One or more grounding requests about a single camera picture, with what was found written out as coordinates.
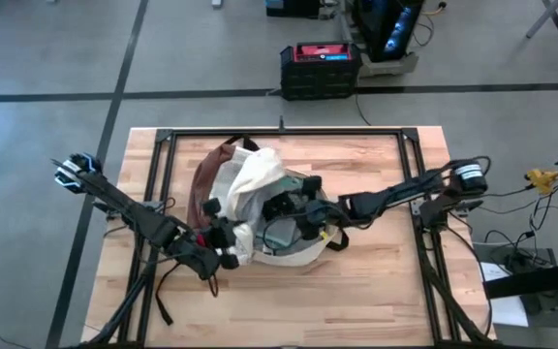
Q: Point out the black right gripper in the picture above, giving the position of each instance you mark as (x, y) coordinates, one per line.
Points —
(322, 213)

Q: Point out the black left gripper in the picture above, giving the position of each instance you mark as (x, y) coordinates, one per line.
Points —
(204, 252)

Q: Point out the large clear teal-edged zip bag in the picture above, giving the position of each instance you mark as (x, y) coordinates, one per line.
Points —
(279, 237)

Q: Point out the cream canvas backpack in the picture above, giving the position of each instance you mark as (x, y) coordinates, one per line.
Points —
(250, 179)

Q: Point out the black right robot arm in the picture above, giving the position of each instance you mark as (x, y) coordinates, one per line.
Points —
(405, 194)

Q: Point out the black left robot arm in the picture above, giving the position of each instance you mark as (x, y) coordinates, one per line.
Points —
(119, 203)

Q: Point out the grey platform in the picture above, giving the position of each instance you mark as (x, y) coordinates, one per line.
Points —
(395, 65)

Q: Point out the grey equipment box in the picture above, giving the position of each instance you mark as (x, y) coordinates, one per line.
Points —
(492, 254)

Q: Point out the black computer tower blue lights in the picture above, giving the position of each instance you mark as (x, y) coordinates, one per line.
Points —
(381, 24)

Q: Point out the black crate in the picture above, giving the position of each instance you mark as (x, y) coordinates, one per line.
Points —
(293, 9)

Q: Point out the white paper sheet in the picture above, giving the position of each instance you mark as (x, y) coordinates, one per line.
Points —
(509, 312)

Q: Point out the small white object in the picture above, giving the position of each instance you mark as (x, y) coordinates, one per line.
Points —
(216, 3)

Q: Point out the black metal beam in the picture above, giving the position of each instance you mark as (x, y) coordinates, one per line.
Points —
(540, 278)

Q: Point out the white table leg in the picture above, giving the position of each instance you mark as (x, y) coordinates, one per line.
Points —
(544, 20)

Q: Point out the small black post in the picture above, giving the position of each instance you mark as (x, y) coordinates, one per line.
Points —
(281, 125)

